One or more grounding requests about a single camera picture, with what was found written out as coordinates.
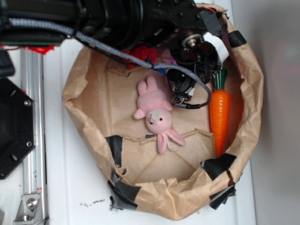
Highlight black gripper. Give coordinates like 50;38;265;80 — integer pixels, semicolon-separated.
161;7;229;105

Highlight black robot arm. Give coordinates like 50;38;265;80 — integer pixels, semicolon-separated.
0;0;228;109

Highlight orange plastic toy carrot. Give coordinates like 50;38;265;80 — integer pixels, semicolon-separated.
210;69;231;157

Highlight pink plush bunny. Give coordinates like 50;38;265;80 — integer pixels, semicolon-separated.
133;76;186;154

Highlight brown paper bag bin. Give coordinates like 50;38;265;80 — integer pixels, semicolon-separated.
63;4;263;220

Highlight aluminium extrusion rail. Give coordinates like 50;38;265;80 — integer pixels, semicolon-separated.
14;50;49;225

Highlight grey braided cable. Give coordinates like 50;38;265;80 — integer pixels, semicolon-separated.
8;18;212;110

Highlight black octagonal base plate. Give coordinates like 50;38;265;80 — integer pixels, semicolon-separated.
0;78;35;180

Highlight metal corner bracket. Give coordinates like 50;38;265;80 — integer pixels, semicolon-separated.
13;193;45;225

